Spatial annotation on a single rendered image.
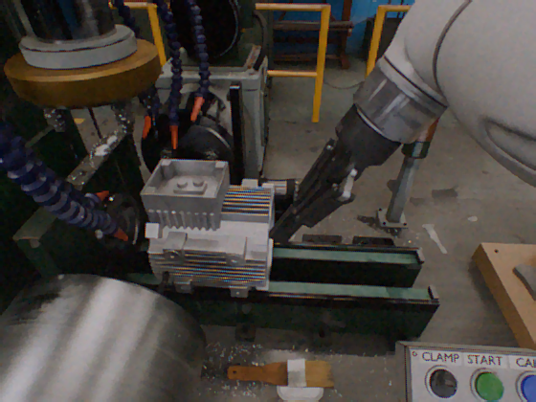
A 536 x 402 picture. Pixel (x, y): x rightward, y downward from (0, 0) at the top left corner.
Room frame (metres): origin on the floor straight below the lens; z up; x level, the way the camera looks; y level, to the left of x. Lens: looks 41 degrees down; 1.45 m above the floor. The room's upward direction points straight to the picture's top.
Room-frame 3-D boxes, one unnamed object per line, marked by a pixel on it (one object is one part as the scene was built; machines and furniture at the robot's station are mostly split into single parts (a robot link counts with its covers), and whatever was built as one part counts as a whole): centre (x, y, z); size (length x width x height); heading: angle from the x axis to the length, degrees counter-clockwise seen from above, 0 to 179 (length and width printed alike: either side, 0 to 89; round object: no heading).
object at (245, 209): (0.43, 0.10, 1.02); 0.20 x 0.19 x 0.19; 85
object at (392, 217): (0.70, -0.36, 1.01); 0.08 x 0.08 x 0.42; 86
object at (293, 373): (0.25, -0.02, 0.80); 0.21 x 0.05 x 0.01; 89
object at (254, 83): (1.03, 0.16, 0.99); 0.35 x 0.31 x 0.37; 176
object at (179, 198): (0.43, 0.14, 1.11); 0.12 x 0.11 x 0.07; 85
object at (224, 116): (0.76, 0.18, 1.04); 0.41 x 0.25 x 0.25; 176
